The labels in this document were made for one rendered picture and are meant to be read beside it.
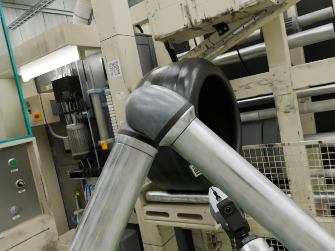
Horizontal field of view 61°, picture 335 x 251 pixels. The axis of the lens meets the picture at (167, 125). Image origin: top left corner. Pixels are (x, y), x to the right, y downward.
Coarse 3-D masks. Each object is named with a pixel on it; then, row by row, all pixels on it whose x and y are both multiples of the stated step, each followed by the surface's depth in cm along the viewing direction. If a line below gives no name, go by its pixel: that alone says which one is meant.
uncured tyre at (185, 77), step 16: (176, 64) 114; (192, 64) 112; (208, 64) 119; (144, 80) 117; (160, 80) 110; (176, 80) 105; (192, 80) 106; (208, 80) 141; (224, 80) 128; (192, 96) 104; (208, 96) 149; (224, 96) 144; (208, 112) 153; (224, 112) 148; (224, 128) 149; (240, 128) 138; (240, 144) 135; (160, 160) 107; (176, 160) 103; (160, 176) 112; (176, 176) 108; (192, 176) 106
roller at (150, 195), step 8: (152, 192) 129; (160, 192) 126; (168, 192) 124; (176, 192) 122; (184, 192) 119; (192, 192) 117; (200, 192) 115; (208, 192) 113; (152, 200) 129; (160, 200) 126; (168, 200) 123; (176, 200) 121; (184, 200) 118; (192, 200) 116; (200, 200) 114; (208, 200) 112
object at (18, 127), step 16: (0, 16) 129; (0, 32) 128; (0, 48) 127; (0, 64) 126; (0, 80) 125; (16, 80) 131; (0, 96) 125; (16, 96) 130; (0, 112) 124; (16, 112) 129; (0, 128) 123; (16, 128) 128
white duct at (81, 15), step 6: (78, 0) 181; (84, 0) 179; (90, 0) 180; (78, 6) 182; (84, 6) 181; (90, 6) 182; (78, 12) 183; (84, 12) 182; (90, 12) 184; (78, 18) 184; (84, 18) 184; (84, 24) 186; (90, 24) 190
